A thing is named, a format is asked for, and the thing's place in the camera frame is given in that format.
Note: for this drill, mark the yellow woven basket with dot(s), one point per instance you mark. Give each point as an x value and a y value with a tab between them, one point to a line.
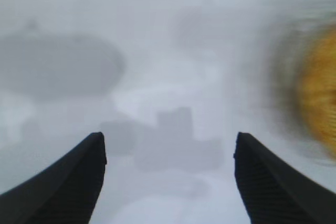
319	93

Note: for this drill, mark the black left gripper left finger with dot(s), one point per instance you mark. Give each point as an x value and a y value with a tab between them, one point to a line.
65	182

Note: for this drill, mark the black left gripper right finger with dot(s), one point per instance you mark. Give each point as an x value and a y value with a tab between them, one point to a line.
270	184

